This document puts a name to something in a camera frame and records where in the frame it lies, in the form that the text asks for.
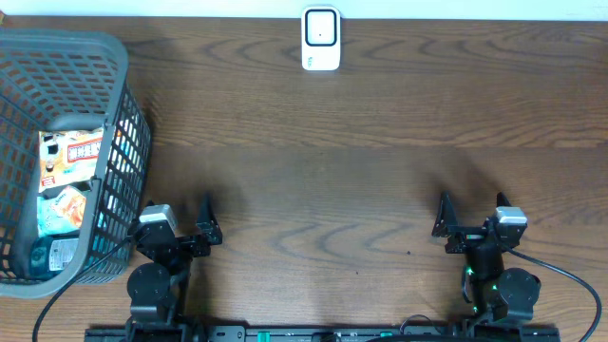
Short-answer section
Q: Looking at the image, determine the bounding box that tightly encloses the mint green snack packet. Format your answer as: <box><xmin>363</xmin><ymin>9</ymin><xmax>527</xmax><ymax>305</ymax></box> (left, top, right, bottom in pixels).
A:
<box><xmin>37</xmin><ymin>186</ymin><xmax>86</xmax><ymax>238</ymax></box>

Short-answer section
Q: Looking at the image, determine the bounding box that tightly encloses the yellow snack bag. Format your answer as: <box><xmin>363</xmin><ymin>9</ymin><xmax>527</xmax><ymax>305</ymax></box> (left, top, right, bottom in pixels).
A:
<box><xmin>39</xmin><ymin>128</ymin><xmax>104</xmax><ymax>192</ymax></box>

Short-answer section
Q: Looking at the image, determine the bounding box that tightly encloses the teal mouthwash bottle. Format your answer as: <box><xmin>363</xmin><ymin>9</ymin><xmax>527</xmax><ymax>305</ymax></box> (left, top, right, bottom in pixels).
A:
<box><xmin>29</xmin><ymin>236</ymin><xmax>79</xmax><ymax>280</ymax></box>

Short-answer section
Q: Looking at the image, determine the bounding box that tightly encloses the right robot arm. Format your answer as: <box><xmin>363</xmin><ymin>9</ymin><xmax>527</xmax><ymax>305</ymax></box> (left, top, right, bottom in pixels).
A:
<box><xmin>431</xmin><ymin>192</ymin><xmax>541</xmax><ymax>324</ymax></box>

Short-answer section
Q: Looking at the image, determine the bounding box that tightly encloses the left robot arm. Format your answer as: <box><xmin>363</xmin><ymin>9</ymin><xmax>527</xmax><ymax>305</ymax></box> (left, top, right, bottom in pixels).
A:
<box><xmin>125</xmin><ymin>195</ymin><xmax>223</xmax><ymax>342</ymax></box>

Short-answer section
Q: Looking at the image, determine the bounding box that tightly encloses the white barcode scanner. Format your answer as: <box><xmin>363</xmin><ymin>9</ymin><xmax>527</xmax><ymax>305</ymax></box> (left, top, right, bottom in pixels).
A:
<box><xmin>301</xmin><ymin>6</ymin><xmax>341</xmax><ymax>71</ymax></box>

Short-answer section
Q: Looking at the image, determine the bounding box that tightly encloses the grey plastic basket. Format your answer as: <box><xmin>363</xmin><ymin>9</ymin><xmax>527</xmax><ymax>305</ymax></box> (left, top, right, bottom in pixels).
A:
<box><xmin>1</xmin><ymin>28</ymin><xmax>151</xmax><ymax>299</ymax></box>

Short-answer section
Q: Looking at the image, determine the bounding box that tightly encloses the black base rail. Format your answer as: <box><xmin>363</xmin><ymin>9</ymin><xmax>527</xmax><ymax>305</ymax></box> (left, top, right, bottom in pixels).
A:
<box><xmin>84</xmin><ymin>324</ymin><xmax>562</xmax><ymax>342</ymax></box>

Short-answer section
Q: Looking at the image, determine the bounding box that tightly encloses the right black cable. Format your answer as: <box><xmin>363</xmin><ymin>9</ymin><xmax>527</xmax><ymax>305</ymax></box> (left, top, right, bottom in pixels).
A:
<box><xmin>503</xmin><ymin>244</ymin><xmax>603</xmax><ymax>342</ymax></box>

